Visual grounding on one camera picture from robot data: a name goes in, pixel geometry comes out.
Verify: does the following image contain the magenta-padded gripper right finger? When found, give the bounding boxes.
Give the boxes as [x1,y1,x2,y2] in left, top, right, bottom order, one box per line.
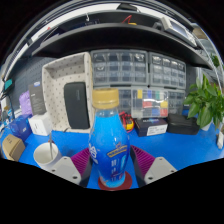
[129,145,178,188]

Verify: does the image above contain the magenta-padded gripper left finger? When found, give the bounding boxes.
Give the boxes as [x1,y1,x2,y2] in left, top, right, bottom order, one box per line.
[49,147,93,188]

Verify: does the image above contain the blue drink bottle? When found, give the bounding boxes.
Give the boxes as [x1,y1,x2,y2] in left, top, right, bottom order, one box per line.
[88,87,131,189]

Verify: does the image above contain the white ribbed cup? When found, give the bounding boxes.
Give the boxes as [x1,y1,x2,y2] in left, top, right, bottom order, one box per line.
[33,142,63,170]

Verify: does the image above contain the thin metal stirring stick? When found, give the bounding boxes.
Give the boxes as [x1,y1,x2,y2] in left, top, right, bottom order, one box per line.
[48,131,54,160]

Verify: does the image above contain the black box with white label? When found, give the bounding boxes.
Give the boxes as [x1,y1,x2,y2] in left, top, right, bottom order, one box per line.
[134,117,169,138]

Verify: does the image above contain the black carry case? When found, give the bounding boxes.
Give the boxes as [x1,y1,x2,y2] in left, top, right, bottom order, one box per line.
[166,113,201,136]

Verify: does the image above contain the small white box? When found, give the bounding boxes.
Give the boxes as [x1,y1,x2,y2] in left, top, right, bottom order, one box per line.
[27,112,53,137]

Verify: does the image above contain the yellow multimeter with red leads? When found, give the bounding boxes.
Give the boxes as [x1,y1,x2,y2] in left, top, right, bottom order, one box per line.
[118,110,135,132]

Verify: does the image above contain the brown cardboard box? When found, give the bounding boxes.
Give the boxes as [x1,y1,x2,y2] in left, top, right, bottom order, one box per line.
[1,134,26,162]

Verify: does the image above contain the blue carton box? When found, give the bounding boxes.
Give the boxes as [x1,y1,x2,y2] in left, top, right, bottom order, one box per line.
[8,114,33,141]

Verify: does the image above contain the white power adapter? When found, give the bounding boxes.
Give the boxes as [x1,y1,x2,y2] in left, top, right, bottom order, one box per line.
[216,130,224,150]

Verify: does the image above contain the dark grey upright box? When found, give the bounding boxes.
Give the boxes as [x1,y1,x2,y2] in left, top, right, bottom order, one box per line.
[28,82,47,116]

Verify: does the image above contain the purple plastic bag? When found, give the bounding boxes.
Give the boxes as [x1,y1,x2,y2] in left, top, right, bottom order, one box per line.
[18,90,34,117]

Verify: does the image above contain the green potted plant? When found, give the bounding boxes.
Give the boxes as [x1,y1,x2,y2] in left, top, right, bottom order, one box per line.
[183,74,224,131]

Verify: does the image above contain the white pegboard tray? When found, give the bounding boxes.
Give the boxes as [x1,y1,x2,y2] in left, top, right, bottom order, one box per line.
[41,51,94,134]

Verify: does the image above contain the narrow grey drawer cabinet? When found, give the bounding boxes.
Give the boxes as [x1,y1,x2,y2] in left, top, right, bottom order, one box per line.
[148,51,187,118]

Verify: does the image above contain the wide grey drawer cabinet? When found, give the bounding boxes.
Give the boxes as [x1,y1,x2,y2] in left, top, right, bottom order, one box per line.
[90,49,149,118]

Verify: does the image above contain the white shelf unit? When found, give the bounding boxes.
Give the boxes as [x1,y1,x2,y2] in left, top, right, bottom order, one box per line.
[193,26,224,88]

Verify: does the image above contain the black wall shelf unit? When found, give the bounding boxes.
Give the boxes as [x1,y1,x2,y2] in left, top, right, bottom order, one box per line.
[4,1,213,71]

